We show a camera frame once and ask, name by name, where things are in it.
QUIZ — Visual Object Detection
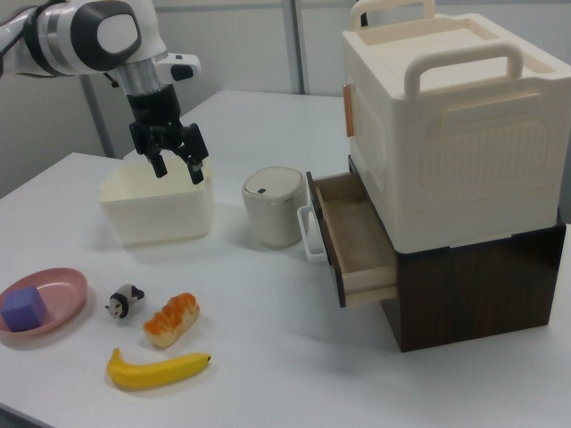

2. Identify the toy bread loaf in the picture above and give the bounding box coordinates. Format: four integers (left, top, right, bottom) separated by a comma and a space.
142, 292, 201, 350

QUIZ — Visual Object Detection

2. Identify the orange latch on storage box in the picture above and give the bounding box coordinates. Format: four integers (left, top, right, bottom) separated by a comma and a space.
343, 82, 356, 137

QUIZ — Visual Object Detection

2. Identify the dark wood drawer cabinet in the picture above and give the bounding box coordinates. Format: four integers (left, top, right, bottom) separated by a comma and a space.
346, 154, 567, 354

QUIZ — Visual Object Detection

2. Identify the wooden drawer with white handle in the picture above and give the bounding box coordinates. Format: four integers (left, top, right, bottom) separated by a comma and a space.
295, 169, 399, 309

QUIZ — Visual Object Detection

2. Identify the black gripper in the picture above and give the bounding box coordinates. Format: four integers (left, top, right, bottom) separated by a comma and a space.
125, 84, 211, 185

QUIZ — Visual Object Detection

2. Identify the pink oval plate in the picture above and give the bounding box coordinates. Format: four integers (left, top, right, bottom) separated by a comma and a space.
0, 267, 89, 337

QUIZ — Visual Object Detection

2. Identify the small cream trash can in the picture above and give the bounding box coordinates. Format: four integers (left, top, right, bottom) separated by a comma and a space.
241, 166, 310, 250

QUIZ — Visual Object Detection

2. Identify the cream plastic storage box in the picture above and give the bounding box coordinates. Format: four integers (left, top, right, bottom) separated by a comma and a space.
341, 0, 571, 256

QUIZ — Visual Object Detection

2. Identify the white rectangular plastic bin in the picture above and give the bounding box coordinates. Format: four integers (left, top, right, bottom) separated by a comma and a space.
97, 152, 216, 248

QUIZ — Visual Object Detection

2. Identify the purple cube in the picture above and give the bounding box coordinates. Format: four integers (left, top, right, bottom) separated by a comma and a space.
0, 285, 48, 333

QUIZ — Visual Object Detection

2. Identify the panda toy figure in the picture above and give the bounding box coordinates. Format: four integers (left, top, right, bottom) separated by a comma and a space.
104, 283, 146, 321

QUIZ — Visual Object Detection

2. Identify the yellow toy banana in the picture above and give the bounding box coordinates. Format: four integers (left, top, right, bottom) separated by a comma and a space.
105, 347, 213, 392

